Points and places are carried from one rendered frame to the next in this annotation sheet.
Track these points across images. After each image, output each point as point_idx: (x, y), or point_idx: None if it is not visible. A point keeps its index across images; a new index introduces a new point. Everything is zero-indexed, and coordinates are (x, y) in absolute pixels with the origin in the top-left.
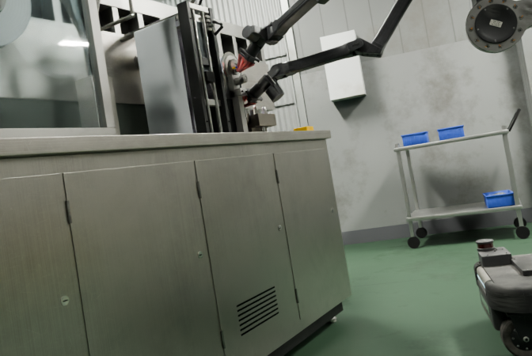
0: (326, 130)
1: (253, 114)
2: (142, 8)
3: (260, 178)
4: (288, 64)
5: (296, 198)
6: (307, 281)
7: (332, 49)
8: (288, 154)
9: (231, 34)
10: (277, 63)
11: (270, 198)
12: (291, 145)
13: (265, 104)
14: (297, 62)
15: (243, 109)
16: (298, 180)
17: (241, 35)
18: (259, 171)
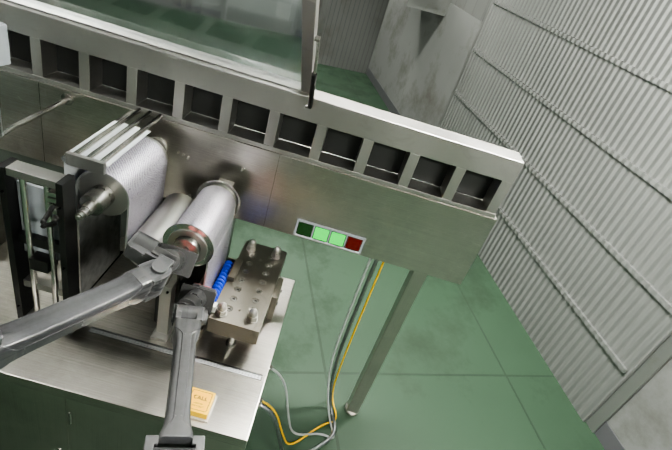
0: (231, 437)
1: (211, 312)
2: (186, 76)
3: (29, 405)
4: (173, 330)
5: (111, 448)
6: None
7: (167, 403)
8: (110, 412)
9: (409, 150)
10: (176, 311)
11: (45, 425)
12: None
13: (434, 270)
14: (174, 344)
15: (166, 304)
16: (124, 439)
17: (443, 158)
18: (27, 400)
